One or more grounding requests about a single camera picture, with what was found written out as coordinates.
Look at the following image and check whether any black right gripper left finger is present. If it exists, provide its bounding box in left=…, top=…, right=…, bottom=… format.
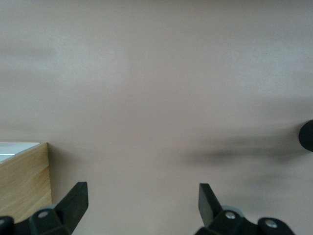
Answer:
left=29, top=181, right=89, bottom=235

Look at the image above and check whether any wooden drawer cabinet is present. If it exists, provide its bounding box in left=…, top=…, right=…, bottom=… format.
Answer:
left=0, top=142, right=53, bottom=224

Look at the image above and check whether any black foam cylinder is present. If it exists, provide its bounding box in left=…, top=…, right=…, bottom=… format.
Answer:
left=298, top=119, right=313, bottom=153

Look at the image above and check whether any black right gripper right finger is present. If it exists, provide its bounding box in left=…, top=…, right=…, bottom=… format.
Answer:
left=195, top=183, right=260, bottom=235

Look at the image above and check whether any brown table cloth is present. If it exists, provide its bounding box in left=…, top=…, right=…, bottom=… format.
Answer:
left=0, top=0, right=313, bottom=235

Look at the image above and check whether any white-fronted wooden drawer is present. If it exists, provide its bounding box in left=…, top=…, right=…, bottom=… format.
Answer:
left=0, top=141, right=41, bottom=156

